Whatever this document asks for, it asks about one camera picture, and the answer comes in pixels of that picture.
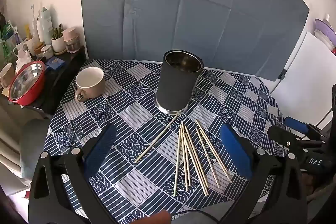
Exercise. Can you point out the small jar with silver lid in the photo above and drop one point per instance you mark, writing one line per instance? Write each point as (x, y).
(47, 51)

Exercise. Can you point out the pale wooden chopstick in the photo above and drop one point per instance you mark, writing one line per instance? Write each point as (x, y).
(157, 137)

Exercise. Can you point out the blue flat box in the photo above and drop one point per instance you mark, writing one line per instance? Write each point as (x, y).
(55, 63)

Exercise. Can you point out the green packets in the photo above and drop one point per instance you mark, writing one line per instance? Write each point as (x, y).
(7, 33)

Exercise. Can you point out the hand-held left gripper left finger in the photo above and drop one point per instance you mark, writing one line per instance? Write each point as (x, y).
(101, 146)

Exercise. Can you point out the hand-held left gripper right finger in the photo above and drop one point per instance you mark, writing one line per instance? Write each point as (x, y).
(236, 150)

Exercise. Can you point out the blue patterned tablecloth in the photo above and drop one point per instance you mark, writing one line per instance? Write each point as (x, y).
(131, 113)

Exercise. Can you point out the white foam board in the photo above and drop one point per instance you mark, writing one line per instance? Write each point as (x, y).
(304, 77)

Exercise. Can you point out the beige ceramic mug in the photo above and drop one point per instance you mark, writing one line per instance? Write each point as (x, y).
(92, 85)

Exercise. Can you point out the red bowl with steel lining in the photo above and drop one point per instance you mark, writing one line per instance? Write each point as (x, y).
(29, 90)

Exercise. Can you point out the blue-grey backdrop cloth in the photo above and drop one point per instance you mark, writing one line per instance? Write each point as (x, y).
(183, 8)

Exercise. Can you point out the black clamp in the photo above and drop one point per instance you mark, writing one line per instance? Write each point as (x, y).
(283, 74)

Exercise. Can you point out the clear eyeglasses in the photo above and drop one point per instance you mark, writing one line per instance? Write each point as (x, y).
(74, 132)

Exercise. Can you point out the white mug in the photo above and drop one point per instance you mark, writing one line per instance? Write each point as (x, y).
(29, 44)

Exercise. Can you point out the black side table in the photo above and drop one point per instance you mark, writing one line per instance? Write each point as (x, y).
(65, 74)

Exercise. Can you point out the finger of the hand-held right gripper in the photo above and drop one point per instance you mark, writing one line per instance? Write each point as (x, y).
(296, 124)
(282, 134)

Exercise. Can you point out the black cylindrical utensil holder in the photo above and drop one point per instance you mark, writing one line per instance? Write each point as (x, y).
(176, 85)

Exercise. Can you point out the white spray bottle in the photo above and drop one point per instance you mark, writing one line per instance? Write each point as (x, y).
(45, 26)

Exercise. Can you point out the glass jar with pink lid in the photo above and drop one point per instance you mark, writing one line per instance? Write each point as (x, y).
(71, 40)

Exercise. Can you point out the small potted succulent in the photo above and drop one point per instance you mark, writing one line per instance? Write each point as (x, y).
(58, 43)

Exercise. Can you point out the tan cup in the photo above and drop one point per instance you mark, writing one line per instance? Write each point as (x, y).
(6, 74)

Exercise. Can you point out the bunch of wooden chopsticks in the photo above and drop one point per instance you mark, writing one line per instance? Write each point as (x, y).
(185, 150)

